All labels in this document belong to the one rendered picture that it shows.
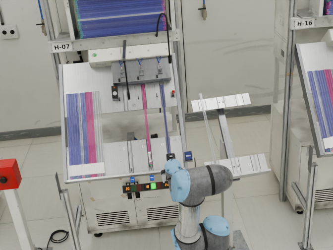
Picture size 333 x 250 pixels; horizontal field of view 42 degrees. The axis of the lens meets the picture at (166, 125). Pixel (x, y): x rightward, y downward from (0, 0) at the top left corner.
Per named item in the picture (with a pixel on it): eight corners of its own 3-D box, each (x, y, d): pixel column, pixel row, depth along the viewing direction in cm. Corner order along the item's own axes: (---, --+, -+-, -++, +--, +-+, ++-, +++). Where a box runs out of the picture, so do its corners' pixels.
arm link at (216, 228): (234, 250, 196) (233, 226, 190) (205, 256, 194) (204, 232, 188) (225, 232, 207) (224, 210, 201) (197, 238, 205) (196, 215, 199)
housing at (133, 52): (172, 64, 268) (172, 54, 255) (92, 71, 267) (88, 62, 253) (170, 51, 270) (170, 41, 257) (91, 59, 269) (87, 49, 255)
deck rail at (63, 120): (69, 183, 248) (67, 182, 242) (66, 184, 248) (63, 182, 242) (64, 67, 266) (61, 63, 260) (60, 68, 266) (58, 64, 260)
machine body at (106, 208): (189, 230, 305) (183, 155, 277) (89, 241, 303) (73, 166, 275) (179, 177, 363) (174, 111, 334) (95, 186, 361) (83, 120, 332)
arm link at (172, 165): (166, 177, 199) (163, 159, 201) (166, 180, 209) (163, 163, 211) (183, 173, 199) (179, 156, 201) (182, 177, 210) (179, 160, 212)
